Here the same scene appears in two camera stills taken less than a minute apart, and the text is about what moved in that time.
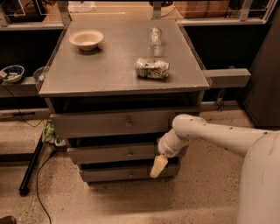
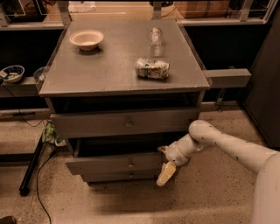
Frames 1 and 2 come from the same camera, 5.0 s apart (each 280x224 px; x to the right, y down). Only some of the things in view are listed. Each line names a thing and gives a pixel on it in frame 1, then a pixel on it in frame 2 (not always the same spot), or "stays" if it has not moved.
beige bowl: x=87 y=39 stays
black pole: x=24 y=185 stays
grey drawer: x=136 y=155 -> x=115 y=164
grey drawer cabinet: x=114 y=89 stays
